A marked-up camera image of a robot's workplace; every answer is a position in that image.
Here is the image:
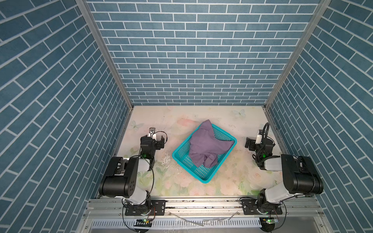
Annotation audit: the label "teal plastic basket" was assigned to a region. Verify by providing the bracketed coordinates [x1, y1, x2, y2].
[172, 124, 237, 183]

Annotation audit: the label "purple trousers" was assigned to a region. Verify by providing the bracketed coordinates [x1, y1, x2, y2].
[189, 120, 234, 169]

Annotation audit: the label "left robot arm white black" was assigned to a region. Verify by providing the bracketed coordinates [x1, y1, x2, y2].
[99, 132, 168, 208]

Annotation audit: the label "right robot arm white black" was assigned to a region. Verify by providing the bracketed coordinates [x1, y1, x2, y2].
[245, 136, 324, 213]

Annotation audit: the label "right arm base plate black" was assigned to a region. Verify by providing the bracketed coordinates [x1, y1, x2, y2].
[239, 198, 283, 215]

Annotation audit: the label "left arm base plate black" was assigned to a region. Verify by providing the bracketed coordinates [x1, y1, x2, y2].
[124, 200, 166, 216]

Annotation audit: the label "aluminium front rail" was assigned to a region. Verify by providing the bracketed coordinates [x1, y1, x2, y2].
[83, 197, 324, 219]

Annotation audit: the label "white slotted cable duct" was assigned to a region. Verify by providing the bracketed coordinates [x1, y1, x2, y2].
[91, 217, 262, 230]

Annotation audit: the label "right corner aluminium post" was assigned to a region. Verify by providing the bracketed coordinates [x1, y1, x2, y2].
[264, 0, 333, 109]

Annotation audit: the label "corner aluminium post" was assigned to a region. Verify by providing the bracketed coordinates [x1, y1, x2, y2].
[75, 0, 134, 109]
[264, 0, 333, 109]

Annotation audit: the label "left corner aluminium post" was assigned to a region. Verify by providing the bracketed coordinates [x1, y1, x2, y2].
[75, 0, 134, 109]

